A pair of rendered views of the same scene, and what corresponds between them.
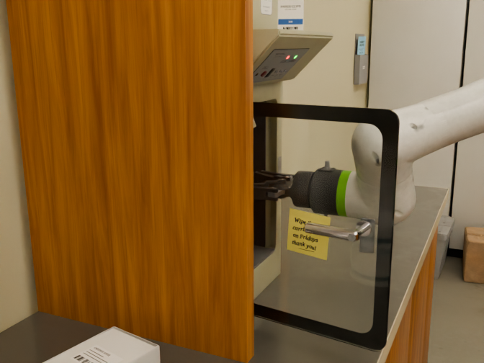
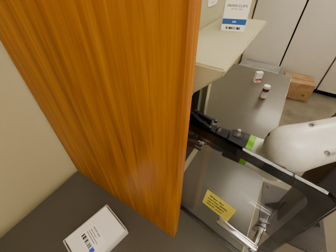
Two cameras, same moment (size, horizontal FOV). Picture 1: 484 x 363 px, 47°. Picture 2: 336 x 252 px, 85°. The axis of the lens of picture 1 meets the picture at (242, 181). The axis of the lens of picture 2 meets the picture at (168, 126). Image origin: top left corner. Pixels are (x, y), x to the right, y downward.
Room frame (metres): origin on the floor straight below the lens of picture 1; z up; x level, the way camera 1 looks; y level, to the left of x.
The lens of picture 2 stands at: (0.68, -0.01, 1.63)
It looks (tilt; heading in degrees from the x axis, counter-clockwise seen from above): 43 degrees down; 7
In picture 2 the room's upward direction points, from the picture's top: straight up
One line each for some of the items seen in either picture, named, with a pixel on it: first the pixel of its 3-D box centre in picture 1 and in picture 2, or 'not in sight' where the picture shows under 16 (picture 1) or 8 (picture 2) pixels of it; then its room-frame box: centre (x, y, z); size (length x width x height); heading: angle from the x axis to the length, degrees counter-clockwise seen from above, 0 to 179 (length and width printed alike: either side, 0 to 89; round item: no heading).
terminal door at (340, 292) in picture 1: (304, 222); (216, 198); (0.90, -0.11, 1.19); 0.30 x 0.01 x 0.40; 57
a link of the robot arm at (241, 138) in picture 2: not in sight; (235, 143); (1.08, -0.17, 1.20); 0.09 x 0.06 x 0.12; 155
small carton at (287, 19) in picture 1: (290, 16); (235, 13); (1.15, -0.10, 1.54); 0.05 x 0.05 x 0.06; 84
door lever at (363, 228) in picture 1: (337, 229); (240, 228); (0.83, -0.15, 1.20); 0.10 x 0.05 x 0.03; 57
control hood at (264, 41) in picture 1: (281, 57); (219, 57); (1.10, -0.08, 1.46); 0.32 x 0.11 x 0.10; 155
